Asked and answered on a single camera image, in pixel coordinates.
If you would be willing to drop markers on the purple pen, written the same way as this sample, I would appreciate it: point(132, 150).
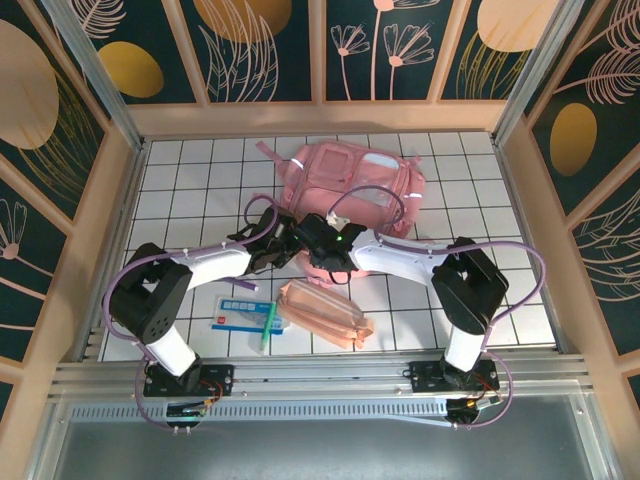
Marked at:
point(246, 285)

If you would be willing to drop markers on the pink backpack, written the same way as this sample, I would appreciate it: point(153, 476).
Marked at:
point(320, 195)

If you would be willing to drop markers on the peach pink pencil case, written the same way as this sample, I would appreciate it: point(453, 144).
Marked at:
point(320, 310)

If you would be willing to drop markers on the green pen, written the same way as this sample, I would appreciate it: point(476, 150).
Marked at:
point(269, 322)

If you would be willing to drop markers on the blue white stationery packet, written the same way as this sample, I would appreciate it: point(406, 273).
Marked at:
point(235, 315)

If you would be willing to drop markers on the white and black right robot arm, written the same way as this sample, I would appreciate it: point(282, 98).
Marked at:
point(395, 260)

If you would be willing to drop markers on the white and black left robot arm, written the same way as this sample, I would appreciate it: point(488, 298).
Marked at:
point(215, 265)

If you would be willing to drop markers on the grey metal sheet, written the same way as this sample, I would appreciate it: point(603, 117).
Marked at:
point(320, 450)

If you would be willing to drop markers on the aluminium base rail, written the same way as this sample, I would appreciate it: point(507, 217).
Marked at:
point(320, 372)

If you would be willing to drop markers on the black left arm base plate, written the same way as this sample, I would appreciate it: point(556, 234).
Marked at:
point(220, 377)

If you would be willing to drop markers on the aluminium side rail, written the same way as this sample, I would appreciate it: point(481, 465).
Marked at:
point(517, 200)
point(119, 225)

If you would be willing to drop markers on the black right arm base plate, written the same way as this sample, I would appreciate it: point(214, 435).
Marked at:
point(422, 377)

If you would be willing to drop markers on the aluminium corner post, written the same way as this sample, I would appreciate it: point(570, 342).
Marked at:
point(96, 75)
point(535, 75)

